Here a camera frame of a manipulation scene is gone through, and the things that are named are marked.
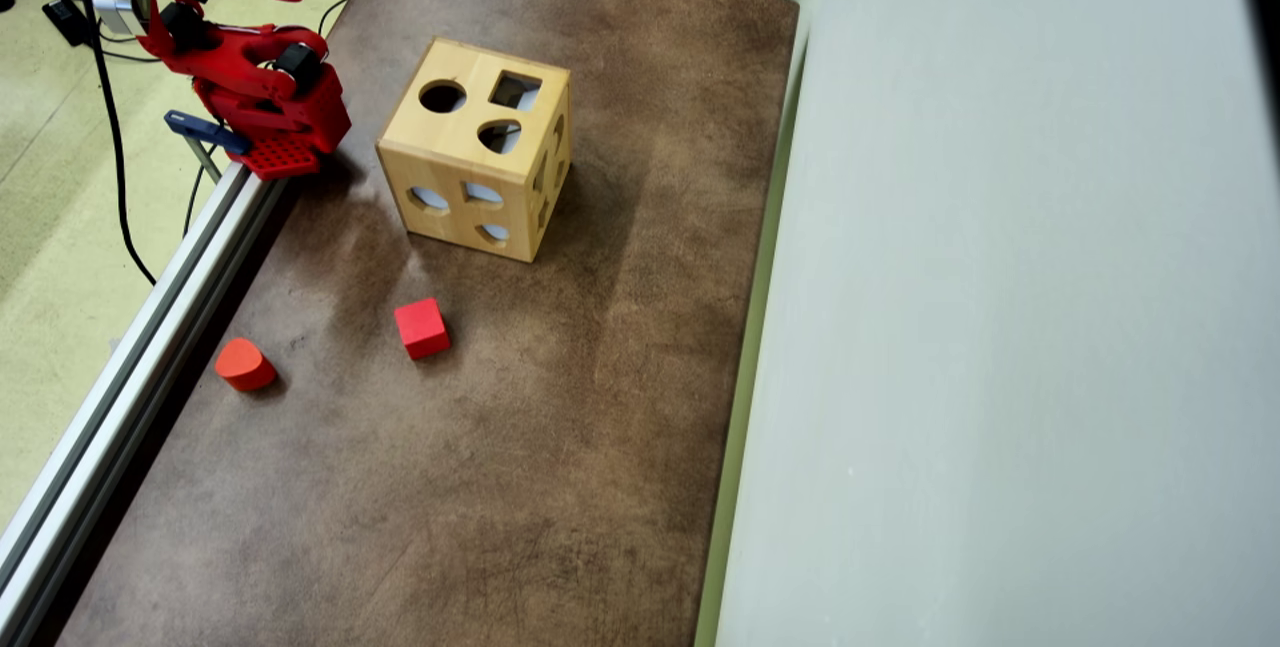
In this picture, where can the red wooden cube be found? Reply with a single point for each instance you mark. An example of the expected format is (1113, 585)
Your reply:
(421, 328)

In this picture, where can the red robot arm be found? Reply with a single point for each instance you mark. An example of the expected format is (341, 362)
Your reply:
(312, 117)

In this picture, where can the wooden shape sorter box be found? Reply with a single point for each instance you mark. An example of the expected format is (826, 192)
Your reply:
(470, 152)

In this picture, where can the blue clamp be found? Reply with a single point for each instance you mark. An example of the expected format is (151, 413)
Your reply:
(205, 130)

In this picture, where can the black power adapter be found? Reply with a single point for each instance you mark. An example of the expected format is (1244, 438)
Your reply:
(66, 20)

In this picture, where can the red rounded wooden block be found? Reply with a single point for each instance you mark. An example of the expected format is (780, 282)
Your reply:
(244, 365)

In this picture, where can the brown desk mat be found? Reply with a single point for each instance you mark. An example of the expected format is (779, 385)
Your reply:
(500, 427)

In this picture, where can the aluminium profile rail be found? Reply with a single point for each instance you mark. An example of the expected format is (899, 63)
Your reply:
(130, 367)

